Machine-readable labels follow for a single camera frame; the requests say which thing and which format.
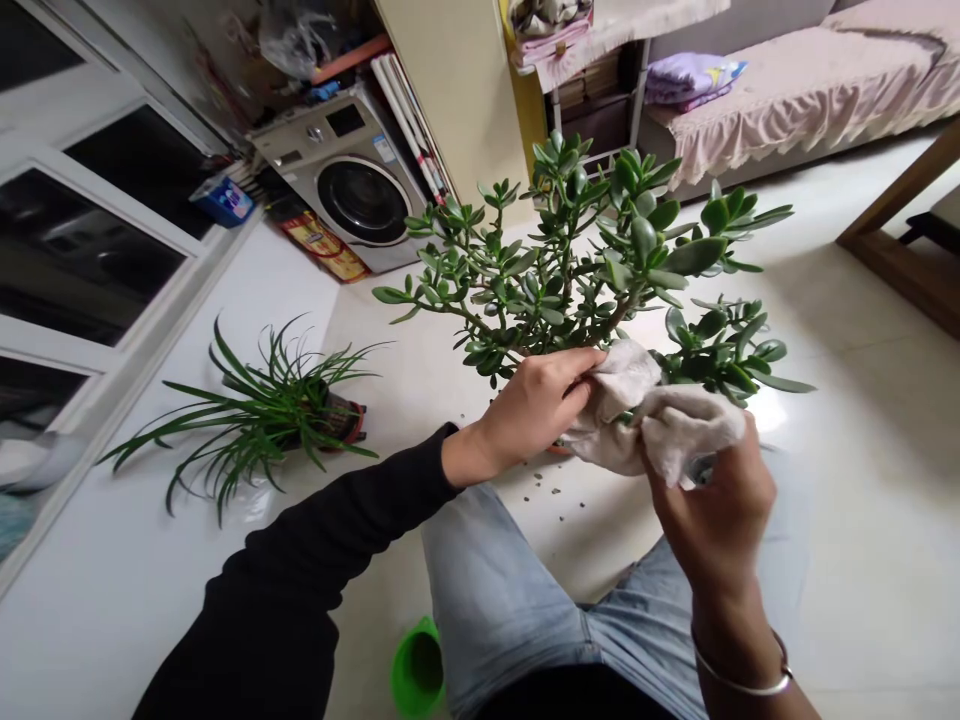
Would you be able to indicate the cream cabinet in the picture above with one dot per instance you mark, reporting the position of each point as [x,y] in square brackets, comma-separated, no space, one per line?
[457,90]

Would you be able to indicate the jade plant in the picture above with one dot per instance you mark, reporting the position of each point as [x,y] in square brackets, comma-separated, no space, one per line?
[600,277]

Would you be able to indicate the scattered small pebbles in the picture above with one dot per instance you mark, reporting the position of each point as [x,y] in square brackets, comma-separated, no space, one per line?
[544,487]

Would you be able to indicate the silver front-load washing machine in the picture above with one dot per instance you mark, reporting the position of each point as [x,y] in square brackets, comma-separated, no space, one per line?
[352,180]

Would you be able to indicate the black stool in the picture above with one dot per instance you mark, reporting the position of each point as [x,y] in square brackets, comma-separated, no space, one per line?
[930,229]

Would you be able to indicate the green plastic watering container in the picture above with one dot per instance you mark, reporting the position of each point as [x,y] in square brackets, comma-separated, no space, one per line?
[418,671]

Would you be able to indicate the dark red plant pot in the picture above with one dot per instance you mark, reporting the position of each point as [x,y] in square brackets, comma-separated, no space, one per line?
[341,420]

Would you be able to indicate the purple folded blanket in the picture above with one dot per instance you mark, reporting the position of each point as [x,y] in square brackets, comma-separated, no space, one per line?
[694,81]

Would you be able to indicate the sofa with pink cover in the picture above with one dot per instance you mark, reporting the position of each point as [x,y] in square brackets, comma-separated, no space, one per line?
[810,90]

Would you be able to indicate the person's legs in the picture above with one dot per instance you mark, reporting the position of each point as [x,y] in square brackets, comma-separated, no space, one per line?
[525,600]

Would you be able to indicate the blue packet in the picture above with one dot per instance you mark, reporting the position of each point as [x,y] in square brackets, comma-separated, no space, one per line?
[223,199]

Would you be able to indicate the brown wooden table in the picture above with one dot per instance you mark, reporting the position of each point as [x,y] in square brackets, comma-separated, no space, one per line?
[900,225]

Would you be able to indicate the person's left hand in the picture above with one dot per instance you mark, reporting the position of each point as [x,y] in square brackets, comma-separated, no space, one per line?
[517,412]

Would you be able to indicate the person's right hand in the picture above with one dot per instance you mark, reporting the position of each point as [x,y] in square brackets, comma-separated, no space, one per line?
[724,525]

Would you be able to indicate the grey-white cleaning cloth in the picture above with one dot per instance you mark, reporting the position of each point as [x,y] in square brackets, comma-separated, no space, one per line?
[679,427]

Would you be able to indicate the orange plant pot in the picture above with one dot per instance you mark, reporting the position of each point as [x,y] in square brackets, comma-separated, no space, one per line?
[556,448]

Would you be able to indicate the white-framed window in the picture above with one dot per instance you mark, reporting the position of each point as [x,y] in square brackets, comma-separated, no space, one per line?
[90,225]

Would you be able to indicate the clear plastic bag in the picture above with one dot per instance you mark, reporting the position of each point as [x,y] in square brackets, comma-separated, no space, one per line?
[296,37]

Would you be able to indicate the long-leaved grass plant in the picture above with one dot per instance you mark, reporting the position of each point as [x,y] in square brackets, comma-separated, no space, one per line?
[255,412]

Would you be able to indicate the white leaning boards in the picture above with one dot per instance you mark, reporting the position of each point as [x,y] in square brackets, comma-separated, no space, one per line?
[412,124]

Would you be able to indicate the red and yellow carton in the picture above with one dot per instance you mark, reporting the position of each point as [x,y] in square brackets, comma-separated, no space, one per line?
[322,244]

